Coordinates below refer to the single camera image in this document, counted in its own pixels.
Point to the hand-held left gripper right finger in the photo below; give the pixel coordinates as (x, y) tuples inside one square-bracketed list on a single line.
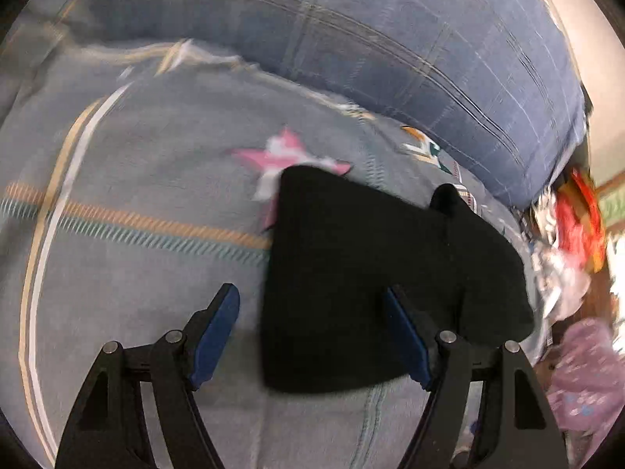
[(409, 334)]

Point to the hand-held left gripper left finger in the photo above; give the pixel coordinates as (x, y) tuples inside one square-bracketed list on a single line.
[(216, 334)]

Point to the black pants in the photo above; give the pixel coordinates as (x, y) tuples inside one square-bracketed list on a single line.
[(351, 273)]

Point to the blue printed bed sheet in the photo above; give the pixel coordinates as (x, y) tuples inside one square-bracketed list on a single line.
[(146, 205)]

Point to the purple printed cloth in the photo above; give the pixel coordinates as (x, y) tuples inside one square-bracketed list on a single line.
[(583, 381)]

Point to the red and white cloth pile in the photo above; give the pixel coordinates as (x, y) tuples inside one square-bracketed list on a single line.
[(566, 234)]

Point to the blue plaid pillow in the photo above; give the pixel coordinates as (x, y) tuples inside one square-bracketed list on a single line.
[(371, 53)]

